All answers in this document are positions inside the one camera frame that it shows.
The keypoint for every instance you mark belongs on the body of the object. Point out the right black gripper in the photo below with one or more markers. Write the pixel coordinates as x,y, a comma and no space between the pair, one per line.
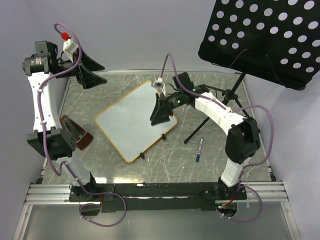
162,114

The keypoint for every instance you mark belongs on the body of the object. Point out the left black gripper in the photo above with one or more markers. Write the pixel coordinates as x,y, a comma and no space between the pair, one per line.
88,78

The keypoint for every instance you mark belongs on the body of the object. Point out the yellow framed whiteboard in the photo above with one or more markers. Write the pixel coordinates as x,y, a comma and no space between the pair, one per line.
126,123

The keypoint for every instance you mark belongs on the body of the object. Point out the blue whiteboard marker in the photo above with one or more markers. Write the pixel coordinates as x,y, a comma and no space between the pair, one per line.
199,150

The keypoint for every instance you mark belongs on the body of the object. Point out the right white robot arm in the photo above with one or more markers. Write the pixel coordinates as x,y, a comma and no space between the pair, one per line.
242,133

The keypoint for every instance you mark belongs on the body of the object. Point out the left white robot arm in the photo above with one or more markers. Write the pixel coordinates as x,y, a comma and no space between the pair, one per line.
49,138

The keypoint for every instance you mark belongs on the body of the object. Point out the brown whiteboard eraser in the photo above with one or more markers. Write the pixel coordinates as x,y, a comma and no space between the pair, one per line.
82,137

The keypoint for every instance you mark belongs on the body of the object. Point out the black base crossbar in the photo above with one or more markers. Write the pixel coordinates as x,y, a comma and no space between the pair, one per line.
160,196

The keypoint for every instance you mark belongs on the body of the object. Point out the black perforated music stand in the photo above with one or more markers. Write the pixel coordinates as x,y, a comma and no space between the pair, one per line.
275,40

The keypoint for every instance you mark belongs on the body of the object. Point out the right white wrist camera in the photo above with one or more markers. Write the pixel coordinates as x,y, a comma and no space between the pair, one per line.
160,86

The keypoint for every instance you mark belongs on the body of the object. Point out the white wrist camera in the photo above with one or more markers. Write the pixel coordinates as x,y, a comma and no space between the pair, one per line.
160,86
69,46

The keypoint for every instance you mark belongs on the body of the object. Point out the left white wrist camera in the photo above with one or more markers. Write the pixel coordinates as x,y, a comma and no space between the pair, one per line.
69,46

